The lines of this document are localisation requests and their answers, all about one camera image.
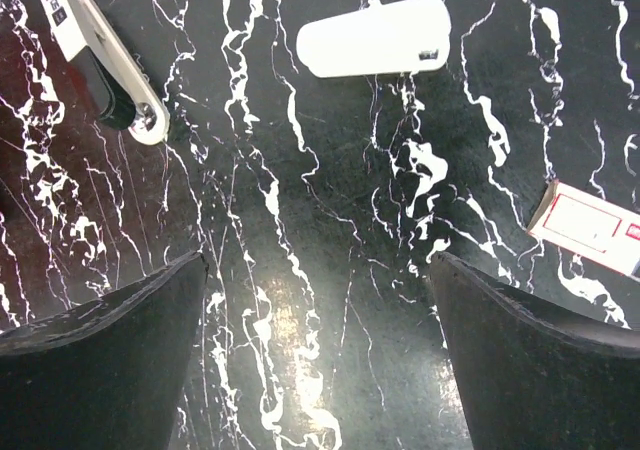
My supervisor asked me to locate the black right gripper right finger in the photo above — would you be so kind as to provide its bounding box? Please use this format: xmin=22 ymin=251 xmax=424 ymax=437
xmin=430 ymin=253 xmax=639 ymax=449

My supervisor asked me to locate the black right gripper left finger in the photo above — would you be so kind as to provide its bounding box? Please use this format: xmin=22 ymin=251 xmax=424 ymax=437
xmin=1 ymin=252 xmax=208 ymax=449

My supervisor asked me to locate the red white staple box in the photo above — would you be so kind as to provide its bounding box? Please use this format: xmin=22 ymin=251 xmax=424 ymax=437
xmin=527 ymin=180 xmax=639 ymax=280

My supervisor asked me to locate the white stapler top cover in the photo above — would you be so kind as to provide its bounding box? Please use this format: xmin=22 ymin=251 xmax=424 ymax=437
xmin=296 ymin=0 xmax=452 ymax=78

